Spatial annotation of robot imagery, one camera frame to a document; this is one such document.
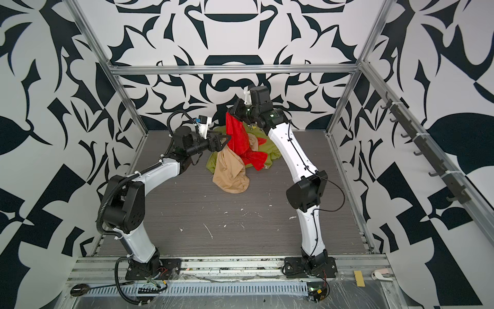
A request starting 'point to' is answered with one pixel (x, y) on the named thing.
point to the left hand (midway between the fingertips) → (228, 130)
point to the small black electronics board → (316, 291)
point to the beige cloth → (231, 174)
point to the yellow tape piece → (359, 279)
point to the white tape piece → (376, 275)
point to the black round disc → (78, 290)
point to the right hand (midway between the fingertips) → (226, 106)
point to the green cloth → (267, 147)
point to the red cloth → (240, 143)
